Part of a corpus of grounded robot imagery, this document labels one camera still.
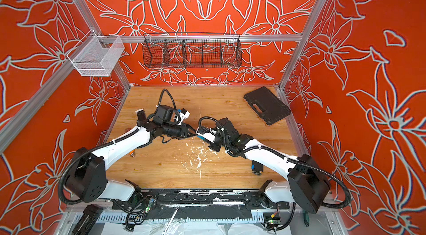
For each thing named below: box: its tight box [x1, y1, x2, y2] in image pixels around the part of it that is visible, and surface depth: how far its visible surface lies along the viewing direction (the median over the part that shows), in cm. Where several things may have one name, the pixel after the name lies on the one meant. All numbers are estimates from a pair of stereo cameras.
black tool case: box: [243, 86, 292, 126], surface depth 105 cm
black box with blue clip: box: [251, 160, 264, 176], surface depth 82 cm
